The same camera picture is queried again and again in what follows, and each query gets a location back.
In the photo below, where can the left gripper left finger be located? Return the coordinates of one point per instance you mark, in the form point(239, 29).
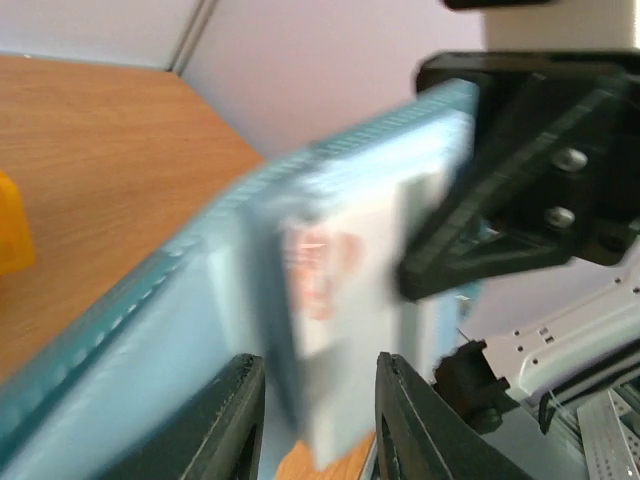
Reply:
point(216, 435)

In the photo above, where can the teal card holder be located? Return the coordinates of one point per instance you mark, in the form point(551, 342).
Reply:
point(218, 289)

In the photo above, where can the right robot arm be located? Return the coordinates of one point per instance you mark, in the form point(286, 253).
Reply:
point(580, 344)

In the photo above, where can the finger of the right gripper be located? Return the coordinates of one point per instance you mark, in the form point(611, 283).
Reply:
point(532, 196)

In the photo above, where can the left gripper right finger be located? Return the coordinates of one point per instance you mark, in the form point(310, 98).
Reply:
point(419, 437)

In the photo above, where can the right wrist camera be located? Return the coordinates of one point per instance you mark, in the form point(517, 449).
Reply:
point(564, 25)

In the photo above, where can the grey slotted cable duct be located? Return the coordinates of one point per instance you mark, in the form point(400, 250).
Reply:
point(609, 429)

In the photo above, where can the left yellow bin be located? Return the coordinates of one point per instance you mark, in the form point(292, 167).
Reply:
point(17, 250)

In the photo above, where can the white red printed card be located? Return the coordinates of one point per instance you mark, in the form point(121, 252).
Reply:
point(340, 249)

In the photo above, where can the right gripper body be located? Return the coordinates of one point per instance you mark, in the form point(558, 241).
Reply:
point(499, 75)

